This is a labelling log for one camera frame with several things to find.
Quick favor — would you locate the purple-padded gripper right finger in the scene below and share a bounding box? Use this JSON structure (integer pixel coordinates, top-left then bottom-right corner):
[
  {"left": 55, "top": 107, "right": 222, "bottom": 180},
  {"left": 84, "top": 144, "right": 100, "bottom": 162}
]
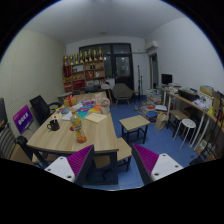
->
[{"left": 132, "top": 144, "right": 182, "bottom": 185}]

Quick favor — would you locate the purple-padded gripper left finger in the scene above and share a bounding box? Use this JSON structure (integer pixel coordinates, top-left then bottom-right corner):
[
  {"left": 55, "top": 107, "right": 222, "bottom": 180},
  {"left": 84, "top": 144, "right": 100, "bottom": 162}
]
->
[{"left": 46, "top": 145, "right": 94, "bottom": 186}]

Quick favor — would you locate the wooden bench seat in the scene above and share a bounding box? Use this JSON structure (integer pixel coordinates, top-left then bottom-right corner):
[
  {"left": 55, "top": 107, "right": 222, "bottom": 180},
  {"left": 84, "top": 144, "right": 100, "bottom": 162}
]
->
[{"left": 94, "top": 137, "right": 132, "bottom": 170}]

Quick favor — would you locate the small wooden side table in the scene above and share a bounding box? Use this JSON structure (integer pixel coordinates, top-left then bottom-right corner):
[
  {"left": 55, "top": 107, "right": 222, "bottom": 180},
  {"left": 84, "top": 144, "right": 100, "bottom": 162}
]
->
[{"left": 120, "top": 115, "right": 150, "bottom": 144}]

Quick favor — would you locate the orange juice plastic bottle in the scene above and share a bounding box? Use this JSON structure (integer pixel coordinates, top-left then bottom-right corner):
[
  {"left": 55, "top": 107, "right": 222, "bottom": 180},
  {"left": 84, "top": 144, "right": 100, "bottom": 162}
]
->
[{"left": 70, "top": 110, "right": 87, "bottom": 143}]

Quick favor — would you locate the long wooden table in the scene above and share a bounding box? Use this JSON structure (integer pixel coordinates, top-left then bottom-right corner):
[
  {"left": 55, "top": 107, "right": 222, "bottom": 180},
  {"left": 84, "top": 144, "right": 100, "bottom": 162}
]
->
[{"left": 26, "top": 91, "right": 120, "bottom": 185}]

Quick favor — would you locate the black mug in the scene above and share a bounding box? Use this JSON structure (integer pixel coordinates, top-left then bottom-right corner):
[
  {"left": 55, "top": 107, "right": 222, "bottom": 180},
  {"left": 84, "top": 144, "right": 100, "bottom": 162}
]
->
[{"left": 47, "top": 119, "right": 60, "bottom": 131}]

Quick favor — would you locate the brown paper bag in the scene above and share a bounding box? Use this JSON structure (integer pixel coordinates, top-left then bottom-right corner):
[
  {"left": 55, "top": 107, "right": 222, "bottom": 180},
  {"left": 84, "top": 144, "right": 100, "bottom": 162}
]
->
[{"left": 155, "top": 114, "right": 169, "bottom": 130}]

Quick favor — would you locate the stack of books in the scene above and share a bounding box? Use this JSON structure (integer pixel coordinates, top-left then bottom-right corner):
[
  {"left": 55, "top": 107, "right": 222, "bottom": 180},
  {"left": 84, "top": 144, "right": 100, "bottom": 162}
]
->
[{"left": 143, "top": 107, "right": 158, "bottom": 122}]

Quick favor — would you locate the tan notebook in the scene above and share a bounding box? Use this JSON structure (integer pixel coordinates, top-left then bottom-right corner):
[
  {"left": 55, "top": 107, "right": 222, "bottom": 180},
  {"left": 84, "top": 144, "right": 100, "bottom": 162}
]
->
[{"left": 85, "top": 113, "right": 106, "bottom": 124}]

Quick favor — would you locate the white round stool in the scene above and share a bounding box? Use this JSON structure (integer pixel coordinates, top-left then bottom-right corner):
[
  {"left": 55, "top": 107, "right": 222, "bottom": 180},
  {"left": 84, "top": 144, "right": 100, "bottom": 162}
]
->
[{"left": 173, "top": 118, "right": 196, "bottom": 147}]

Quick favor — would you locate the wooden square stool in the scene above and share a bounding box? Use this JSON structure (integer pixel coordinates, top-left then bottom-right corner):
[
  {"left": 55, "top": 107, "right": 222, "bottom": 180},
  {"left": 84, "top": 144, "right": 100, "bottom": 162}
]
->
[{"left": 167, "top": 110, "right": 187, "bottom": 133}]

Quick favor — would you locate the black office chair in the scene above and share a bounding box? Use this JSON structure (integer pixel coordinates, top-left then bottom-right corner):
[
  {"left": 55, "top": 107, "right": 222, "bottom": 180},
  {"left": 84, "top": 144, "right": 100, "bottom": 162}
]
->
[{"left": 30, "top": 95, "right": 62, "bottom": 125}]

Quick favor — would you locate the white pot with plant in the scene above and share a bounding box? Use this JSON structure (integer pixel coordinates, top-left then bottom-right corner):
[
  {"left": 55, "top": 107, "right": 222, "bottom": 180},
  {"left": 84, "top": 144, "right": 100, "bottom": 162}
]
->
[{"left": 100, "top": 98, "right": 110, "bottom": 114}]

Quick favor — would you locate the purple sign board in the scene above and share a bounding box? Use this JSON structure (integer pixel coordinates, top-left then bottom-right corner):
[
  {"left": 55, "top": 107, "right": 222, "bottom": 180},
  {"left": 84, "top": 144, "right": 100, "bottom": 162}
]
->
[{"left": 13, "top": 105, "right": 34, "bottom": 134}]

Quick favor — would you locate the striped chair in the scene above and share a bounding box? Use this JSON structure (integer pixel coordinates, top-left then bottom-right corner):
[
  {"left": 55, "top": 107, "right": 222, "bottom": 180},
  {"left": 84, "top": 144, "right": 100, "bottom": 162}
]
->
[{"left": 0, "top": 123, "right": 34, "bottom": 166}]

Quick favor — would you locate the grey armchair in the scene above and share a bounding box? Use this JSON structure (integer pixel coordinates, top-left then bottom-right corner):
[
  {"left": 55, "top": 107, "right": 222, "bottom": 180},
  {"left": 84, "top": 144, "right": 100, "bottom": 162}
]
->
[{"left": 112, "top": 83, "right": 133, "bottom": 105}]

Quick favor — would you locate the black computer monitor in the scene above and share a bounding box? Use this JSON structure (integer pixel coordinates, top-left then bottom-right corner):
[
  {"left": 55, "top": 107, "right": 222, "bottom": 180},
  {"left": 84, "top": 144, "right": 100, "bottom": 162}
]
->
[{"left": 162, "top": 74, "right": 173, "bottom": 84}]

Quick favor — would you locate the wooden trophy shelf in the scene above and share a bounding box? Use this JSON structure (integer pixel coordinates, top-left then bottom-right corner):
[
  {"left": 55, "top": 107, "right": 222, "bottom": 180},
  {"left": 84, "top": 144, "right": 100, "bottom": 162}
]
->
[{"left": 62, "top": 48, "right": 106, "bottom": 92}]

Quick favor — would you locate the white air conditioner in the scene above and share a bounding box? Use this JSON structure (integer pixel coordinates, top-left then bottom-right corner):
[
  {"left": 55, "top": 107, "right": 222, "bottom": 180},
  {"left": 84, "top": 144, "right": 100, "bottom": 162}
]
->
[{"left": 145, "top": 41, "right": 158, "bottom": 51}]

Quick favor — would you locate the long wall desk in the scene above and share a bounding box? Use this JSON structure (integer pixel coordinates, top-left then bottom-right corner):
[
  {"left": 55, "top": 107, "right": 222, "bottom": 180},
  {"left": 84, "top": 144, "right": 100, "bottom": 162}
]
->
[{"left": 157, "top": 86, "right": 224, "bottom": 150}]

